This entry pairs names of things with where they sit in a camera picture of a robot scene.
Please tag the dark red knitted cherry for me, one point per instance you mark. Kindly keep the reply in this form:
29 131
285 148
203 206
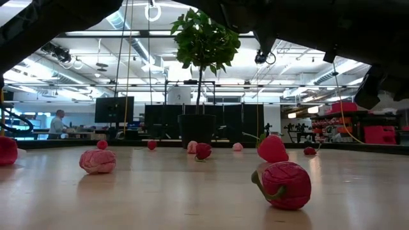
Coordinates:
287 185
309 151
203 150

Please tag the red knitted strawberry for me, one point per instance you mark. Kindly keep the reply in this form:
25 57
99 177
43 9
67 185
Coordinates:
272 149

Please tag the green plant in black pot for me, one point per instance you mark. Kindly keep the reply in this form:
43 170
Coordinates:
196 131

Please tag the black metal table frame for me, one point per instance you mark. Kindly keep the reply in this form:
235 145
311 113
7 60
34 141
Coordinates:
57 144

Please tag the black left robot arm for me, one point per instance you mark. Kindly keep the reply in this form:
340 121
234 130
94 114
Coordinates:
64 19

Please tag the red folded cloth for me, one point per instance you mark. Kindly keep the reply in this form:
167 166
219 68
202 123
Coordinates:
7 150

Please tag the black shelf rack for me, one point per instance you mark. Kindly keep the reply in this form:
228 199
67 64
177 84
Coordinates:
354 118

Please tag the pink knitted ball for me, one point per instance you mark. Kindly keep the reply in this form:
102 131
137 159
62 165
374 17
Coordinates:
237 147
191 147
97 161

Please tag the red crate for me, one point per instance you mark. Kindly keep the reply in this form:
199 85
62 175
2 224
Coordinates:
380 134

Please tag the black background monitor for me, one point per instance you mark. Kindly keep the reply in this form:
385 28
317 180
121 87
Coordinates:
114 109

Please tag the black ceiling-mounted device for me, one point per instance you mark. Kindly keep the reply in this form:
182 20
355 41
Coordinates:
59 54

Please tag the person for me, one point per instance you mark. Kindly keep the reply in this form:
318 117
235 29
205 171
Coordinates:
57 126

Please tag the black robot arms on stand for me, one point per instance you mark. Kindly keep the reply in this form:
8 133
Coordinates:
298 127

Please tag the red storage bin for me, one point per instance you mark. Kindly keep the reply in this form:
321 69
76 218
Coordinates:
344 107

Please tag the black ceiling camera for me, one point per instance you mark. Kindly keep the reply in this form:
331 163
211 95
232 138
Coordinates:
259 58

